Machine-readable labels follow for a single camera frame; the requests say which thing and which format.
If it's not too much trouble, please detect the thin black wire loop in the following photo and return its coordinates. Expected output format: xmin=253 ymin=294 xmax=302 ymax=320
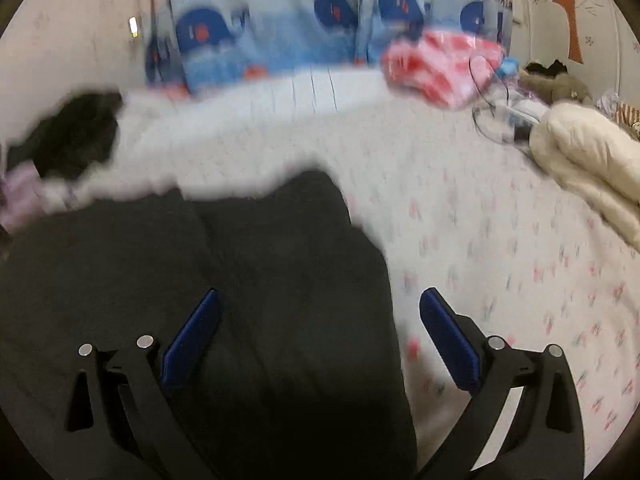
xmin=469 ymin=52 xmax=537 ymax=152

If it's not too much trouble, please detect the floral cherry print bed sheet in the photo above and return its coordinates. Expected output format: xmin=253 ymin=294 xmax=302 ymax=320
xmin=185 ymin=90 xmax=640 ymax=476

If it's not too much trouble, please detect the white quilted blanket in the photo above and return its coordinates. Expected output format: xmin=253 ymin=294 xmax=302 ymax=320
xmin=70 ymin=67 xmax=396 ymax=203

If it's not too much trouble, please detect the small black cloth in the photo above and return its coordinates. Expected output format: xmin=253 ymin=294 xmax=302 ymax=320
xmin=5 ymin=91 xmax=124 ymax=182

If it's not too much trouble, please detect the pink curtain with blue whales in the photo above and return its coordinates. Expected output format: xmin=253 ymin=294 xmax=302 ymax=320
xmin=125 ymin=0 xmax=521 ymax=96

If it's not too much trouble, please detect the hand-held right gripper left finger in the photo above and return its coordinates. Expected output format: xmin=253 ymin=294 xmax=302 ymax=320
xmin=62 ymin=287 xmax=224 ymax=480

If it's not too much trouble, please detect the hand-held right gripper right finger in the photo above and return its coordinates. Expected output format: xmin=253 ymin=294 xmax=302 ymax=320
xmin=415 ymin=287 xmax=586 ymax=480

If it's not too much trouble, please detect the grey plush toy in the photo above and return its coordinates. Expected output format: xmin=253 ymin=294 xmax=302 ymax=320
xmin=517 ymin=67 xmax=594 ymax=107

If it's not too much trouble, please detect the striped brown item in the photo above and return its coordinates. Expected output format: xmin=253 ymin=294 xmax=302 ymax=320
xmin=597 ymin=91 xmax=640 ymax=137

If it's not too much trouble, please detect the pink and red checked cloth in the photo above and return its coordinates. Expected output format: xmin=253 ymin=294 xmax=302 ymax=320
xmin=380 ymin=30 xmax=506 ymax=109

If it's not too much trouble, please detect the cream padded comforter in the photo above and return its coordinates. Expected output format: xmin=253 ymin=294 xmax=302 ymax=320
xmin=529 ymin=102 xmax=640 ymax=252

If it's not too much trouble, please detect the lilac cloth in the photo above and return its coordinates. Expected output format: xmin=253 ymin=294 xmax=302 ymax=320
xmin=0 ymin=166 xmax=77 ymax=233

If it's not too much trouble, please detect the large black garment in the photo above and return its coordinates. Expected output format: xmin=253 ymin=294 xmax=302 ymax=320
xmin=0 ymin=170 xmax=418 ymax=480

